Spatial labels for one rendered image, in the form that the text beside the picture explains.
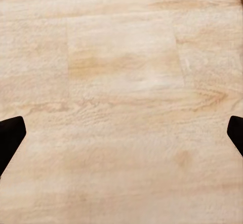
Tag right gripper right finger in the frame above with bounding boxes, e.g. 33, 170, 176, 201
227, 115, 243, 156

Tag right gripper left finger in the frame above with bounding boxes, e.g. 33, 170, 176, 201
0, 116, 26, 176

